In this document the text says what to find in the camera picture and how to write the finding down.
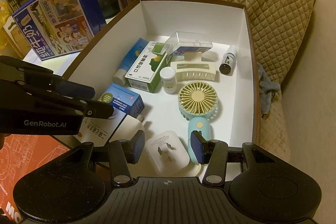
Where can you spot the yellow plastic bag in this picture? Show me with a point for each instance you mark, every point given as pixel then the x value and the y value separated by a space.
pixel 2 40

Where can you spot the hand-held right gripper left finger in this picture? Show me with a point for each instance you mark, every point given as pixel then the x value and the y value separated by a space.
pixel 137 146

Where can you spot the blue illustrated milk carton box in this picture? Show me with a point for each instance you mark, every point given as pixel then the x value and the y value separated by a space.
pixel 60 16

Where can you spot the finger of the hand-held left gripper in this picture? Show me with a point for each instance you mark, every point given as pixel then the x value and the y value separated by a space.
pixel 99 111
pixel 76 88

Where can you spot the white cube charger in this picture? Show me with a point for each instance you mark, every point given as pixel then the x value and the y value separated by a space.
pixel 131 125

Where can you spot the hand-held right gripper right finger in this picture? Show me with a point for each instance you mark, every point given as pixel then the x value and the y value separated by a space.
pixel 197 148

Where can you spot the teal handheld fan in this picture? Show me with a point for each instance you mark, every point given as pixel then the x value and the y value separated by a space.
pixel 198 98

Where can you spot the beige quilted chair cover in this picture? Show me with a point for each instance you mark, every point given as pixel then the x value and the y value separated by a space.
pixel 275 16

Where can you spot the white pill bottle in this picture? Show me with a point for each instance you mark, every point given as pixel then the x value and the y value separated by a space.
pixel 168 81

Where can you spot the cream hair claw clip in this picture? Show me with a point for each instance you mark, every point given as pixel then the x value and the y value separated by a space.
pixel 193 56

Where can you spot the grey blue cloth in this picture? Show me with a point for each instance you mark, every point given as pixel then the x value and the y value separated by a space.
pixel 267 87

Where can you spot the blue and white tube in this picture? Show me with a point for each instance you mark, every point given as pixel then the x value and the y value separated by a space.
pixel 131 58

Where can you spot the white plug charger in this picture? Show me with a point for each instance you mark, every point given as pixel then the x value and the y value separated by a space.
pixel 162 158

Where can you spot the brown cardboard box white inside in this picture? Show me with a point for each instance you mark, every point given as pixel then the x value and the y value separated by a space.
pixel 194 19

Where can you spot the blue and white carton box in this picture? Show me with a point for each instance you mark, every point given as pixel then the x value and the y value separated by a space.
pixel 123 103

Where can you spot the red printed cardboard sheet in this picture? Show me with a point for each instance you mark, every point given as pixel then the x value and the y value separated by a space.
pixel 26 153

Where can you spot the green medicine box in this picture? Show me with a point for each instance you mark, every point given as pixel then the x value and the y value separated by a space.
pixel 147 69

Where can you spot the clear case with blue insert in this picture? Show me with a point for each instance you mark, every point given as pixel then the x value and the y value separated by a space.
pixel 189 41

